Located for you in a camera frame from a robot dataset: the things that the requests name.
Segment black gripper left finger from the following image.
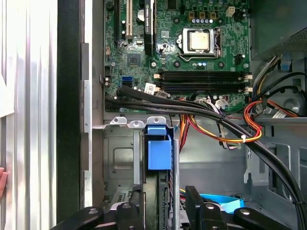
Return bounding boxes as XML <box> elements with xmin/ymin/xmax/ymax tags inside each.
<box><xmin>50</xmin><ymin>184</ymin><xmax>146</xmax><ymax>230</ymax></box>

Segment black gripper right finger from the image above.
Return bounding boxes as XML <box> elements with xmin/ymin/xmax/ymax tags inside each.
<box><xmin>185</xmin><ymin>185</ymin><xmax>292</xmax><ymax>230</ymax></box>

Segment blue data wire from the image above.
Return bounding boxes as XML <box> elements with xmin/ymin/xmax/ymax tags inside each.
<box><xmin>200</xmin><ymin>193</ymin><xmax>246</xmax><ymax>214</ymax></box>

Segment hard disk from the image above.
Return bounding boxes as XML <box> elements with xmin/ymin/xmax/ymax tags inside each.
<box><xmin>143</xmin><ymin>124</ymin><xmax>175</xmax><ymax>230</ymax></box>

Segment person's hand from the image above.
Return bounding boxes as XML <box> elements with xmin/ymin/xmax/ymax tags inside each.
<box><xmin>0</xmin><ymin>167</ymin><xmax>9</xmax><ymax>200</ymax></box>

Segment grey metal drive cage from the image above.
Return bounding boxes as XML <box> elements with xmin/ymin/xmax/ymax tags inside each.
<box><xmin>243</xmin><ymin>115</ymin><xmax>307</xmax><ymax>230</ymax></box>

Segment black RAM slot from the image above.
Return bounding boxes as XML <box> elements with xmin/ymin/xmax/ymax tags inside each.
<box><xmin>157</xmin><ymin>69</ymin><xmax>249</xmax><ymax>76</ymax></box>
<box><xmin>153</xmin><ymin>87</ymin><xmax>254</xmax><ymax>95</ymax></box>
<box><xmin>153</xmin><ymin>75</ymin><xmax>254</xmax><ymax>82</ymax></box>
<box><xmin>157</xmin><ymin>81</ymin><xmax>249</xmax><ymax>89</ymax></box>

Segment black open PC case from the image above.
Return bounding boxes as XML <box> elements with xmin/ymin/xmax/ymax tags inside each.
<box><xmin>56</xmin><ymin>0</ymin><xmax>307</xmax><ymax>230</ymax></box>

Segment green motherboard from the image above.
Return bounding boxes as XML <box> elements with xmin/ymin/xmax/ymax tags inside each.
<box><xmin>103</xmin><ymin>0</ymin><xmax>251</xmax><ymax>113</ymax></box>

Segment CPU socket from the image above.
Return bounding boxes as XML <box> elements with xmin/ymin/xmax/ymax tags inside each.
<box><xmin>178</xmin><ymin>27</ymin><xmax>223</xmax><ymax>61</ymax></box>

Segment white flat sheet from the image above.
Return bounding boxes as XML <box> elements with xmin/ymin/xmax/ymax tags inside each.
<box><xmin>0</xmin><ymin>71</ymin><xmax>15</xmax><ymax>118</ymax></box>

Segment silver CPU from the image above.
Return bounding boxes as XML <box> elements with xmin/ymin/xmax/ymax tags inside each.
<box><xmin>189</xmin><ymin>31</ymin><xmax>211</xmax><ymax>50</ymax></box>

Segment metal socket cover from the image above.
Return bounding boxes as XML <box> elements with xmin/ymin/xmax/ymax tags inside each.
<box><xmin>182</xmin><ymin>28</ymin><xmax>216</xmax><ymax>57</ymax></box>

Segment black expansion slot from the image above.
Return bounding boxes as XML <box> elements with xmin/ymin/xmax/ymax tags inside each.
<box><xmin>114</xmin><ymin>0</ymin><xmax>121</xmax><ymax>46</ymax></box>

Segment white expansion slot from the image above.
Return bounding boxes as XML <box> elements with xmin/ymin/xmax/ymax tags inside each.
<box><xmin>126</xmin><ymin>0</ymin><xmax>134</xmax><ymax>42</ymax></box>

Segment grey power supply unit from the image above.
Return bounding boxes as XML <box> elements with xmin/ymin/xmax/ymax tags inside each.
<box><xmin>249</xmin><ymin>0</ymin><xmax>307</xmax><ymax>60</ymax></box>

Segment orange yellow power wires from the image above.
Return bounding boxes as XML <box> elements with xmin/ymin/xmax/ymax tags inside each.
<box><xmin>179</xmin><ymin>99</ymin><xmax>298</xmax><ymax>152</ymax></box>

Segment black cable bundle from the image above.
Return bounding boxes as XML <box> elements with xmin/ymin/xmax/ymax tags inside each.
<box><xmin>105</xmin><ymin>85</ymin><xmax>307</xmax><ymax>230</ymax></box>

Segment yellow black supply wires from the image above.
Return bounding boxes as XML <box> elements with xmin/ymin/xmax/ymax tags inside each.
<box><xmin>251</xmin><ymin>54</ymin><xmax>284</xmax><ymax>97</ymax></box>

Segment wire locking lever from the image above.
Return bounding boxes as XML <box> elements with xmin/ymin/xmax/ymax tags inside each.
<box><xmin>215</xmin><ymin>27</ymin><xmax>222</xmax><ymax>59</ymax></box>

